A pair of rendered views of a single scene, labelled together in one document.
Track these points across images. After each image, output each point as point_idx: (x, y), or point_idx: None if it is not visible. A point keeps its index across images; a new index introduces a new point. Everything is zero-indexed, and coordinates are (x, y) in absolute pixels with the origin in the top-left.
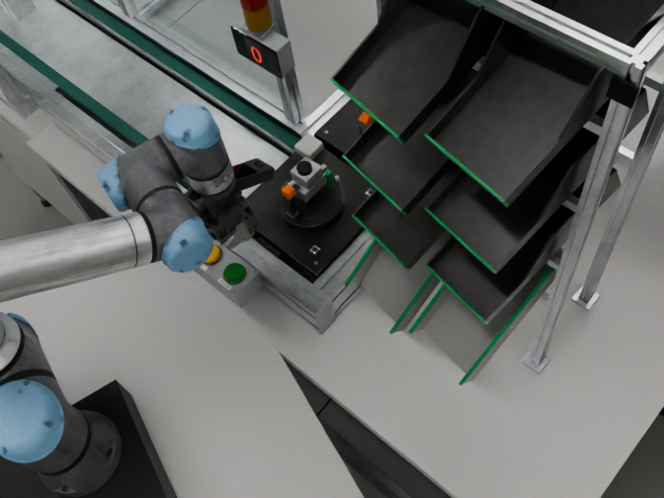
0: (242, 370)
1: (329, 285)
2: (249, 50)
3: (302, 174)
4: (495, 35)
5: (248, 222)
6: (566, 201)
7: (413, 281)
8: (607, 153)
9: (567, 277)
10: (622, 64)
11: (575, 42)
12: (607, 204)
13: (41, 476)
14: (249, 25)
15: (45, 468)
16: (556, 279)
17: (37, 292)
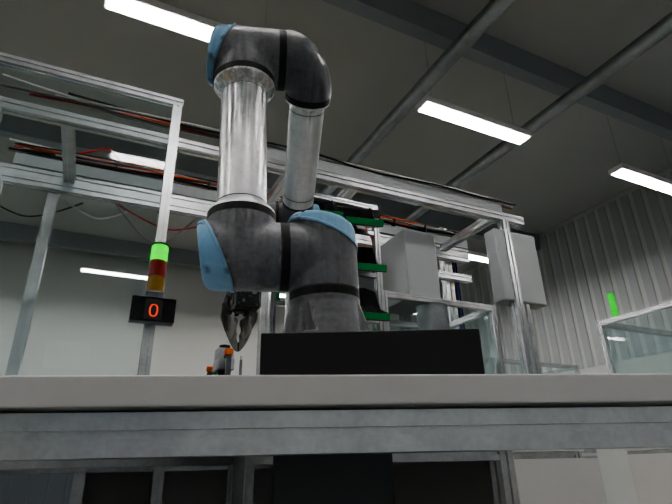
0: None
1: None
2: (146, 309)
3: (228, 346)
4: (337, 208)
5: (256, 312)
6: (372, 273)
7: None
8: (378, 239)
9: (384, 321)
10: (373, 205)
11: (360, 203)
12: None
13: (345, 309)
14: (156, 285)
15: (357, 274)
16: (381, 327)
17: (318, 150)
